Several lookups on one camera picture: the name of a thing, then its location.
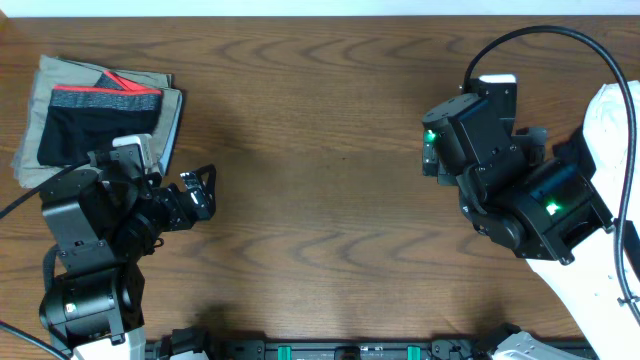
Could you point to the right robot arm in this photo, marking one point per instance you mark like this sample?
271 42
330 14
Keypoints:
555 213

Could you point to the black leggings red waistband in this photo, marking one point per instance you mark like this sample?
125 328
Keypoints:
81 119

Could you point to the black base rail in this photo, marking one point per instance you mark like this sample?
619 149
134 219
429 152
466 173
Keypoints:
507 343

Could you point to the black and white garment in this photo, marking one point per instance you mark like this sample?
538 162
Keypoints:
599 147

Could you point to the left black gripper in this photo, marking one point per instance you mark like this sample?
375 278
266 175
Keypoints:
202 207

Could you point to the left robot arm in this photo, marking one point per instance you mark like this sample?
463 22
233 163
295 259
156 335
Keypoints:
103 224

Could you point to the folded khaki trousers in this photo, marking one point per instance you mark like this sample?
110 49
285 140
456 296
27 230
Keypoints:
52 70

